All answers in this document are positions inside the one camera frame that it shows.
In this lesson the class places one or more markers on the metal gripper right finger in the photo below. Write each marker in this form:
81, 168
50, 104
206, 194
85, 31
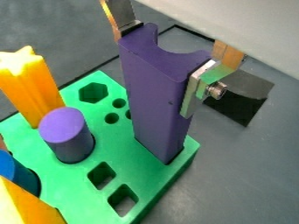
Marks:
205, 80

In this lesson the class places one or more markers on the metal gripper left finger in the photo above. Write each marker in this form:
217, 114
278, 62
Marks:
121, 16

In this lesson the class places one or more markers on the purple arch block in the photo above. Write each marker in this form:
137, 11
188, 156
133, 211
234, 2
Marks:
157, 77

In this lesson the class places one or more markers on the black curved fixture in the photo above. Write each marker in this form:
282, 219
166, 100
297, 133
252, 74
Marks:
245, 97

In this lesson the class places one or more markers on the yellow star prism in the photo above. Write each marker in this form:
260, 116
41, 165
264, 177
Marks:
29, 85

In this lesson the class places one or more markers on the purple cylinder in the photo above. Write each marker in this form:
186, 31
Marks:
66, 132

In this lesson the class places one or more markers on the green shape sorter base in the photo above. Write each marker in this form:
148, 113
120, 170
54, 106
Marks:
113, 187

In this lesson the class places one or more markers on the red block with tan top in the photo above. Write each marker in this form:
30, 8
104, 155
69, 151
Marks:
3, 143

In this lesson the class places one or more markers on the blue cylinder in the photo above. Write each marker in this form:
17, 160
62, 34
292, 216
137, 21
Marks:
19, 174

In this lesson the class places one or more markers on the yellow square prism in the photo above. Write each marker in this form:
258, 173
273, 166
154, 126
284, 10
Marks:
23, 208

